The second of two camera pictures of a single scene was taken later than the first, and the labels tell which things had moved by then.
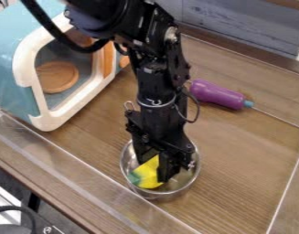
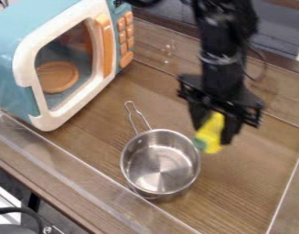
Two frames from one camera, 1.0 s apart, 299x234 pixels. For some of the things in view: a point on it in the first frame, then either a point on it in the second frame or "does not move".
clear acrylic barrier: x=71 y=172 does not move
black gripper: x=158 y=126 to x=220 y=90
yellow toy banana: x=145 y=175 to x=209 y=133
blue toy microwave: x=43 y=79 does not move
